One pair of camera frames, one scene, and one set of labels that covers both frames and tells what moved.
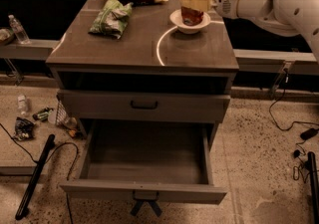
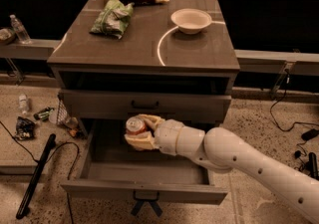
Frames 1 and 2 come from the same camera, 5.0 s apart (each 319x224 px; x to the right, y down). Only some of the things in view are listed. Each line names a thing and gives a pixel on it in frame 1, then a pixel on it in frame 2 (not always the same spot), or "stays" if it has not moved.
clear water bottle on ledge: (19, 30) stays
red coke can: (189, 15) → (135, 124)
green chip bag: (112, 19) stays
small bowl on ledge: (7, 36) stays
